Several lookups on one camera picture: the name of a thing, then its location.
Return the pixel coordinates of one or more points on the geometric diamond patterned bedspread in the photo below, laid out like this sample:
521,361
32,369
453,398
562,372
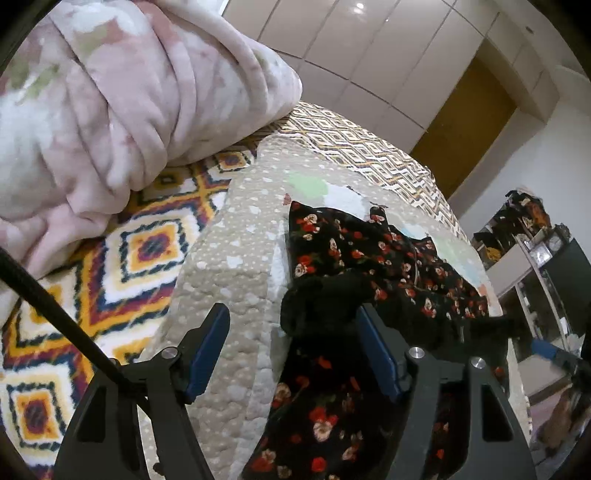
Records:
152,244

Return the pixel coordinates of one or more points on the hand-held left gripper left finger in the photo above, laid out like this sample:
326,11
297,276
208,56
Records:
210,350

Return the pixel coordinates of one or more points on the pink fleece blanket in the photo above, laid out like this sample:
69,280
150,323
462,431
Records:
115,92

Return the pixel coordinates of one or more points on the person's right forearm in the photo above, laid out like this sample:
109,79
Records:
556,417

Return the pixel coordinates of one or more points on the white shelf unit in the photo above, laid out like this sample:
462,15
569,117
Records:
531,295

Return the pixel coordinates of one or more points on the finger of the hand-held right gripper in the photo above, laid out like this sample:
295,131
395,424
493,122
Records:
549,350

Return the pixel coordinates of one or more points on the pile of clothes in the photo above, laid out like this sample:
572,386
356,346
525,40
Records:
517,217

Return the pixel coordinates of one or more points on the beige dotted patchwork quilt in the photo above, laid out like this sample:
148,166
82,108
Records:
231,258

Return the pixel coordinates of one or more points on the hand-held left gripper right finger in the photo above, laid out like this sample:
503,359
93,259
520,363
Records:
376,350

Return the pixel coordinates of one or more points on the brown wooden door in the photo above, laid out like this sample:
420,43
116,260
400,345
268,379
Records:
461,134

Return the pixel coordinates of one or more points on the black floral garment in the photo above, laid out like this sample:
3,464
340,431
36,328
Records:
351,249

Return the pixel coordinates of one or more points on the white wardrobe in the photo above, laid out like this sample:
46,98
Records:
369,55

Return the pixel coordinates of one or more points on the black television screen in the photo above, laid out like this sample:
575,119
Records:
570,286

